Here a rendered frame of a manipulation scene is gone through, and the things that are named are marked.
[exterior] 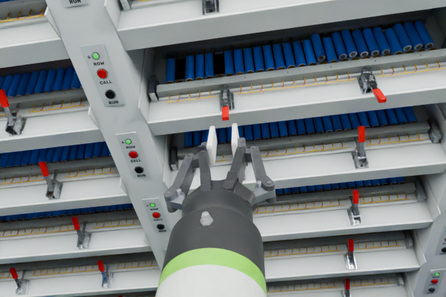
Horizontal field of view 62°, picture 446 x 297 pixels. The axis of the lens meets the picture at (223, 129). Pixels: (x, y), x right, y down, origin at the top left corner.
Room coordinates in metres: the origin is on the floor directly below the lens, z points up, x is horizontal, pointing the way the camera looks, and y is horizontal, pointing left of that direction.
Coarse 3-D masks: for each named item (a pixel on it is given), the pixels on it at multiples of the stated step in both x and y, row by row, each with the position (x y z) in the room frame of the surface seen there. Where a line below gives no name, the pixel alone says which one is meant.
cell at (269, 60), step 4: (264, 48) 0.70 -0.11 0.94; (268, 48) 0.70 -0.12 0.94; (264, 52) 0.69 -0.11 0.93; (268, 52) 0.69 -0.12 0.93; (264, 56) 0.69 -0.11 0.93; (268, 56) 0.68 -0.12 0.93; (272, 56) 0.68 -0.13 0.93; (264, 60) 0.68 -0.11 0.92; (268, 60) 0.67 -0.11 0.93; (272, 60) 0.67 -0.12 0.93; (268, 64) 0.66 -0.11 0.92; (272, 64) 0.66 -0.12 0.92; (268, 68) 0.65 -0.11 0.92; (272, 68) 0.65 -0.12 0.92
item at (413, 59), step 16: (320, 64) 0.62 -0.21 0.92; (336, 64) 0.62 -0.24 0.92; (352, 64) 0.61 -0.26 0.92; (368, 64) 0.60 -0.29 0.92; (384, 64) 0.60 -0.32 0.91; (400, 64) 0.60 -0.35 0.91; (416, 64) 0.59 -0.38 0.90; (208, 80) 0.65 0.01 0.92; (224, 80) 0.64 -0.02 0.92; (240, 80) 0.63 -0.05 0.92; (256, 80) 0.62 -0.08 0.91; (272, 80) 0.62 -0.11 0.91; (288, 80) 0.62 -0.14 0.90; (304, 80) 0.61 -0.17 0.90; (336, 80) 0.60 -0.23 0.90; (160, 96) 0.65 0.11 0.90; (208, 96) 0.62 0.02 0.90
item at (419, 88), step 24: (432, 24) 0.69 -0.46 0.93; (144, 72) 0.67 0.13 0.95; (432, 72) 0.58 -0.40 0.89; (144, 96) 0.63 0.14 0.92; (216, 96) 0.63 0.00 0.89; (240, 96) 0.62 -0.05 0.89; (264, 96) 0.61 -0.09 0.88; (288, 96) 0.59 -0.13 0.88; (312, 96) 0.58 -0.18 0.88; (336, 96) 0.57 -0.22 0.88; (360, 96) 0.56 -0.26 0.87; (408, 96) 0.55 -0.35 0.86; (432, 96) 0.55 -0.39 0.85; (168, 120) 0.60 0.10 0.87; (192, 120) 0.60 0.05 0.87; (216, 120) 0.59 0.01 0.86; (240, 120) 0.59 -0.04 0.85; (264, 120) 0.59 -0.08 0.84
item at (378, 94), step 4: (368, 76) 0.57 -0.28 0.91; (372, 76) 0.56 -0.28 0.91; (368, 80) 0.57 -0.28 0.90; (372, 80) 0.57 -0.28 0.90; (368, 84) 0.56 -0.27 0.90; (372, 84) 0.55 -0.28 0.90; (372, 88) 0.54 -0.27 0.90; (376, 88) 0.54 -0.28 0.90; (372, 92) 0.53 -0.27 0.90; (376, 92) 0.52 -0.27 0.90; (380, 92) 0.52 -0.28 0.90; (376, 96) 0.51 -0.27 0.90; (380, 96) 0.51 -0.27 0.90; (384, 96) 0.51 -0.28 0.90; (380, 100) 0.50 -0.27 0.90; (384, 100) 0.50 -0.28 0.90
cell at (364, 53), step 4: (352, 32) 0.70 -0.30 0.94; (356, 32) 0.69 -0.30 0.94; (360, 32) 0.69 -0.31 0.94; (352, 36) 0.69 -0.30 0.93; (356, 36) 0.68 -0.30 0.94; (360, 36) 0.68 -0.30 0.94; (356, 40) 0.67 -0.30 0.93; (360, 40) 0.67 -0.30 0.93; (356, 44) 0.66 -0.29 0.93; (360, 44) 0.66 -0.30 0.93; (364, 44) 0.65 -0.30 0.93; (360, 48) 0.65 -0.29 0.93; (364, 48) 0.64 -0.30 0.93; (360, 52) 0.64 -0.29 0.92; (364, 52) 0.64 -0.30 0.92; (368, 52) 0.64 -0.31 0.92; (360, 56) 0.64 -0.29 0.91; (364, 56) 0.64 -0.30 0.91
